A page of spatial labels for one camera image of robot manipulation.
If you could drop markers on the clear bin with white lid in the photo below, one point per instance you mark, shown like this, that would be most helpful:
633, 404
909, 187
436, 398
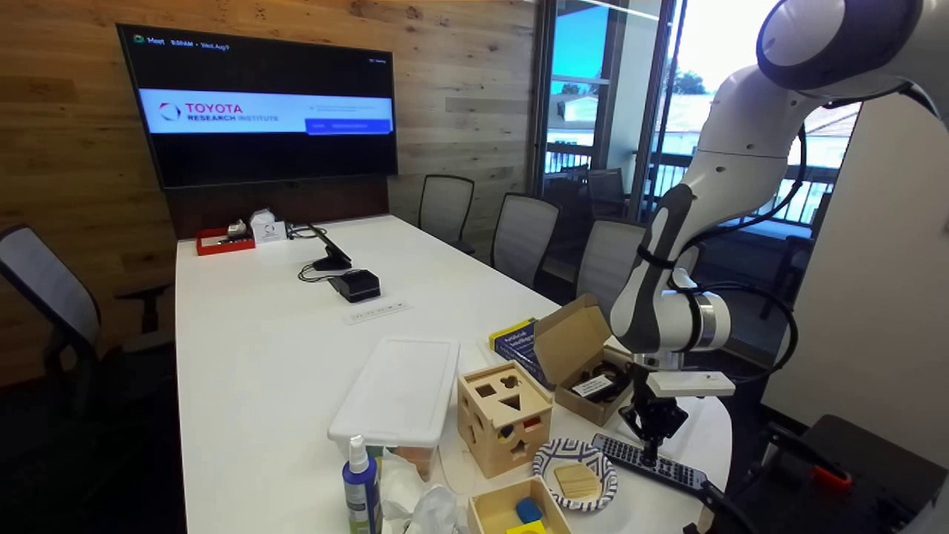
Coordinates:
400, 389

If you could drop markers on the blue patterned paper plate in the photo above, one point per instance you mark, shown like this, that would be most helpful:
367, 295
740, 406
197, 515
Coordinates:
549, 463

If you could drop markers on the round wooden piece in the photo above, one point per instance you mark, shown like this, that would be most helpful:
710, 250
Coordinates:
577, 482

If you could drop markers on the yellow block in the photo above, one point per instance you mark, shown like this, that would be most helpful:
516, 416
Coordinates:
528, 528

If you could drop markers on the white label strip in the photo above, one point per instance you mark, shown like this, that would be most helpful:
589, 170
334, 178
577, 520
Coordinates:
378, 311

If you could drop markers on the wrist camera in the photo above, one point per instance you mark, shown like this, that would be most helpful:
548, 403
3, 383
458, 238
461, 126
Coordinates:
689, 384

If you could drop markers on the small black box device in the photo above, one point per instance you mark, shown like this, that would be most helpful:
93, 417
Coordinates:
356, 285

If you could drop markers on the black remote control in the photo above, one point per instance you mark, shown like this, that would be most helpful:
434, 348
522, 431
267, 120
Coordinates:
630, 456

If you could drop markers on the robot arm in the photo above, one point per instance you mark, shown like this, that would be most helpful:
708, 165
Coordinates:
741, 148

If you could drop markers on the black item with white label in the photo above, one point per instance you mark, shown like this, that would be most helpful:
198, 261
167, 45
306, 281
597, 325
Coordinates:
597, 386

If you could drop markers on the wall television screen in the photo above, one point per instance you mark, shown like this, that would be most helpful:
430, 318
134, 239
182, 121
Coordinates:
259, 111

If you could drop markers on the red tray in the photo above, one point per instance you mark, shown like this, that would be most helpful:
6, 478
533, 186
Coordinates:
211, 245

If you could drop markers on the crumpled clear plastic bag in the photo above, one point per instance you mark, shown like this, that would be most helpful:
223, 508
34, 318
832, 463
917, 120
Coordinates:
422, 508

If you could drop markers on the open cardboard box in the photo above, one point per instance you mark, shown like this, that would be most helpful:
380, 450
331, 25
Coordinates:
571, 341

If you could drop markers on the open wooden box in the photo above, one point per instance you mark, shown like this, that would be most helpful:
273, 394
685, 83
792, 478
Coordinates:
493, 512

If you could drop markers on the blue spray bottle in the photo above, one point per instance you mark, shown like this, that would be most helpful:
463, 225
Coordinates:
361, 497

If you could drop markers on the white partition panel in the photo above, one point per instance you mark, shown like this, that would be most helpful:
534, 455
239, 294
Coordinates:
882, 282

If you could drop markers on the window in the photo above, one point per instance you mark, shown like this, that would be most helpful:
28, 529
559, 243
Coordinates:
586, 89

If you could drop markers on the grey mesh office chair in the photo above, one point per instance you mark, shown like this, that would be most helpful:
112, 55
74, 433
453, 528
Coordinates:
608, 259
523, 237
52, 289
445, 208

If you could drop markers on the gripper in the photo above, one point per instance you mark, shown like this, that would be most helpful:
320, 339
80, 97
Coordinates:
656, 417

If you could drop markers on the wooden shape sorter cube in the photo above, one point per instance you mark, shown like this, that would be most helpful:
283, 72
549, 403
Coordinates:
504, 430

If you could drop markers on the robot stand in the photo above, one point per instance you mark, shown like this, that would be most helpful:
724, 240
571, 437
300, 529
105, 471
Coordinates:
875, 482

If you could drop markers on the blue and yellow box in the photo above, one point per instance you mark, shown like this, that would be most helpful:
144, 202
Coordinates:
519, 348

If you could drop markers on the small white card box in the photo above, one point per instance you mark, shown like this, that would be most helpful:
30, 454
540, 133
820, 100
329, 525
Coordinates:
268, 230

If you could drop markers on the blue block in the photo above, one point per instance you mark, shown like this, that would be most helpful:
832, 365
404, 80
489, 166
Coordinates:
529, 510

